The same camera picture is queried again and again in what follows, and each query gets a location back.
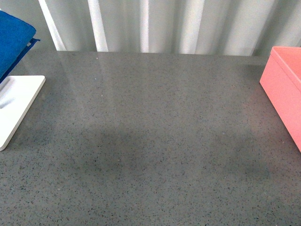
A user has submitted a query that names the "blue microfiber cloth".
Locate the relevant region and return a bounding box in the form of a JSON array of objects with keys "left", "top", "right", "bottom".
[{"left": 0, "top": 11, "right": 38, "bottom": 81}]

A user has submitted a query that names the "pink plastic box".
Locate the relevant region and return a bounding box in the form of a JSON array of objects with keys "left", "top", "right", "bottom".
[{"left": 260, "top": 46, "right": 301, "bottom": 149}]

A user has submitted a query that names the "white rack base tray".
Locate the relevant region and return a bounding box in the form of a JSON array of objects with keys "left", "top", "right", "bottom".
[{"left": 0, "top": 75, "right": 46, "bottom": 151}]

